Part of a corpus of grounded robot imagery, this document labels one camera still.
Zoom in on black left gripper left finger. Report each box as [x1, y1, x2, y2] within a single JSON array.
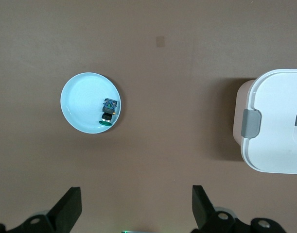
[[0, 186, 83, 233]]

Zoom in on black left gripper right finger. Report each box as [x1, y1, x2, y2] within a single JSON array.
[[192, 184, 285, 233]]

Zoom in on light blue round plate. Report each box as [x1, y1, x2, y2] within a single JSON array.
[[60, 72, 126, 134]]

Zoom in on white lunch box grey latches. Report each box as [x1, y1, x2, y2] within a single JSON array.
[[232, 69, 297, 175]]

